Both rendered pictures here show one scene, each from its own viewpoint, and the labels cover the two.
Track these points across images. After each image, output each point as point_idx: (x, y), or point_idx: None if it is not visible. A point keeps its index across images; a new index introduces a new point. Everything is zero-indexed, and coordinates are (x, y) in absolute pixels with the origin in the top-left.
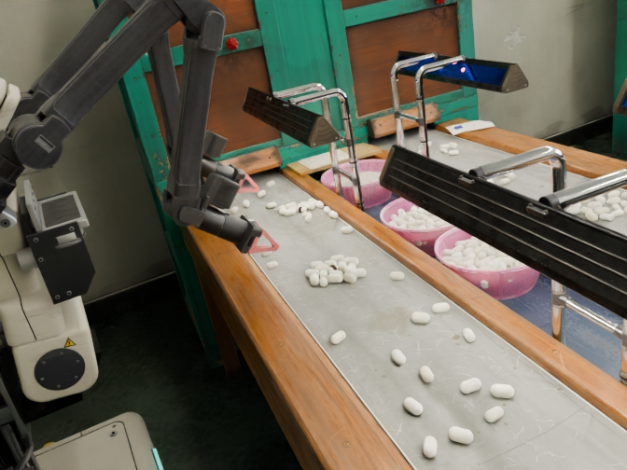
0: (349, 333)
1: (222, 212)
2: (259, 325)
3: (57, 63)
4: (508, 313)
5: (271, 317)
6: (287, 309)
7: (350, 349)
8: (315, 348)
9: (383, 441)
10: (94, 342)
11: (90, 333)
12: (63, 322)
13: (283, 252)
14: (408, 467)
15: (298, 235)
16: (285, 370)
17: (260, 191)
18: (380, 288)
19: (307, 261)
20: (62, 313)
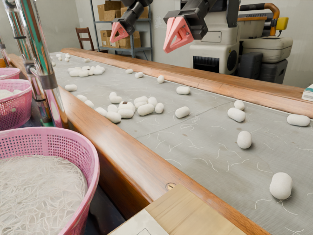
0: (83, 63)
1: (128, 7)
2: (119, 56)
3: None
4: (17, 62)
5: (114, 57)
6: (110, 62)
7: (83, 61)
8: (95, 58)
9: (78, 52)
10: (202, 64)
11: (189, 49)
12: (195, 40)
13: (127, 79)
14: (73, 53)
15: (119, 88)
16: (104, 53)
17: (243, 133)
18: (63, 71)
19: (105, 76)
20: (208, 44)
